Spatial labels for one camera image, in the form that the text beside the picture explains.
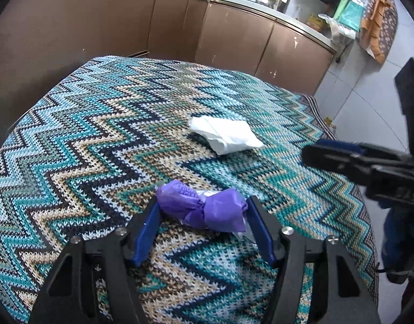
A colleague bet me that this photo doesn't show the brown kitchen cabinets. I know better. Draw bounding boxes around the brown kitchen cabinets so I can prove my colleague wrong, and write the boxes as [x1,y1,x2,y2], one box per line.
[0,0,336,147]

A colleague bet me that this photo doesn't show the teal hanging bag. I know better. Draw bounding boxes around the teal hanging bag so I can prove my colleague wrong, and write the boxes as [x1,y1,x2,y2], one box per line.
[333,0,365,39]

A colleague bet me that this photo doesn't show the white crumpled tissue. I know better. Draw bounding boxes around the white crumpled tissue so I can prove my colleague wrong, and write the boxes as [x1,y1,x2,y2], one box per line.
[189,116,264,155]

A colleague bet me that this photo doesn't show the orange patterned hanging apron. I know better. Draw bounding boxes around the orange patterned hanging apron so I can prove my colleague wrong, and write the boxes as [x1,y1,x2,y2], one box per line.
[359,0,398,65]

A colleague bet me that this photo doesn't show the zigzag patterned table cloth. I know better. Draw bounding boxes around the zigzag patterned table cloth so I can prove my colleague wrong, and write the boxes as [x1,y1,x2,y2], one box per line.
[0,56,379,323]

